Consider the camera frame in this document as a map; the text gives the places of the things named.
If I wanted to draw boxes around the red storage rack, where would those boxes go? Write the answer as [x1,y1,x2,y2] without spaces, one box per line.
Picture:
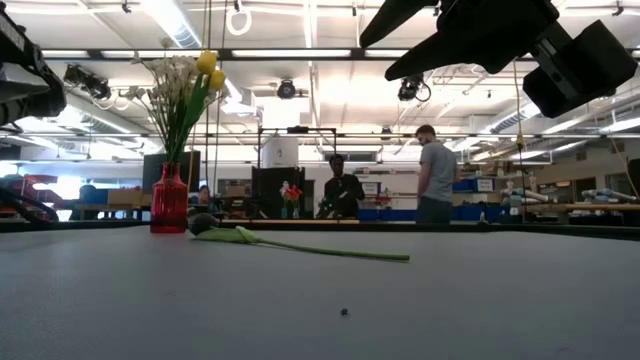
[9,173,61,205]

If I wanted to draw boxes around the blue shelf bins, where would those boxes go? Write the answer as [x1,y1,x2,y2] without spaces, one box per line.
[452,178,496,193]

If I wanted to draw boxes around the cardboard box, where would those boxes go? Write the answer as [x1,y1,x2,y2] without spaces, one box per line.
[107,187,154,206]

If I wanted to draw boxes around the red glass vase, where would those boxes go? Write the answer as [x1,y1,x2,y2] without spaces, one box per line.
[149,162,190,235]

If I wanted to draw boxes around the black ceiling-mounted camera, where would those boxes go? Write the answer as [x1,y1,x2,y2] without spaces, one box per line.
[63,63,112,101]
[397,73,432,104]
[276,78,298,101]

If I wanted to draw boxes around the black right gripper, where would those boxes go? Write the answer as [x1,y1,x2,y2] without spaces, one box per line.
[358,0,561,82]

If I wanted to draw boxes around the dark artificial tulip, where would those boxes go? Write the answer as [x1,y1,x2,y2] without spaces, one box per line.
[185,212,411,263]

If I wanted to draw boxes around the white hanging cable ring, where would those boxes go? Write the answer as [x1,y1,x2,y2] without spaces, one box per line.
[225,4,253,37]

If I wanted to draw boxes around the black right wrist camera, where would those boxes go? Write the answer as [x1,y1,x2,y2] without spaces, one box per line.
[522,19,640,120]

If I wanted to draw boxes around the yellow artificial tulip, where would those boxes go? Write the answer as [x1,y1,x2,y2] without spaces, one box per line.
[172,48,219,164]
[174,68,227,164]

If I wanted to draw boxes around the black rectangular frame rig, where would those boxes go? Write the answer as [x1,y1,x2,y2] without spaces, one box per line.
[257,127,339,220]

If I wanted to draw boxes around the wooden background table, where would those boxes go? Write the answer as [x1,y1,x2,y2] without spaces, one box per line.
[519,201,640,214]

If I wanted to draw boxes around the black background monitor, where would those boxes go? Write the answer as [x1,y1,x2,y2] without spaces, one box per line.
[143,150,202,197]

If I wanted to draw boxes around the white cylindrical tank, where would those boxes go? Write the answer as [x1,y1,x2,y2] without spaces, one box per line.
[262,137,300,169]

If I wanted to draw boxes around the blue storage bins row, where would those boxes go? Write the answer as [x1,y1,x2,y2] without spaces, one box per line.
[355,205,507,224]

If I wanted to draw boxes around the black overhead light bar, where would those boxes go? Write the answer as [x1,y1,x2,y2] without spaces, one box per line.
[0,131,640,141]
[39,47,640,63]

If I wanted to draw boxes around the distant vase with flowers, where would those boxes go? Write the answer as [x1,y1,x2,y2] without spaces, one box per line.
[279,180,305,220]

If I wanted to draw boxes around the yellow hanging cable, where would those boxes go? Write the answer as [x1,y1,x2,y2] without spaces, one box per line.
[512,59,527,151]

